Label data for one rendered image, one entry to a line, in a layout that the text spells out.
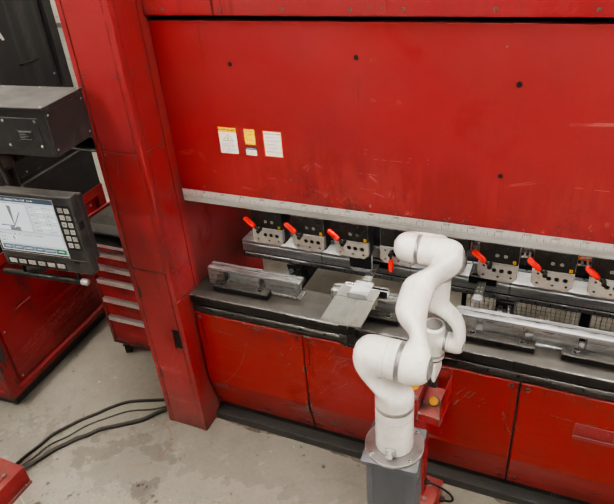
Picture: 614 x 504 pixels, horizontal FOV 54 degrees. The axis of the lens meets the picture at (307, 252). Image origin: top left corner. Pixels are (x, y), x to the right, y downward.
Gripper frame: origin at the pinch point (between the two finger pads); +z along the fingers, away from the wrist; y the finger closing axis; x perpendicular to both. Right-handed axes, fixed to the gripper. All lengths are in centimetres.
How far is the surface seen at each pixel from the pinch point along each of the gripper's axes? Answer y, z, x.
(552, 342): -35, -3, 39
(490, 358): -20.3, -0.3, 17.5
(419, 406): 3.1, 12.8, -4.5
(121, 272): -28, 15, -194
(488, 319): -32.8, -9.5, 13.1
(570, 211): -38, -64, 37
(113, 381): -2, 85, -204
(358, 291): -27, -14, -43
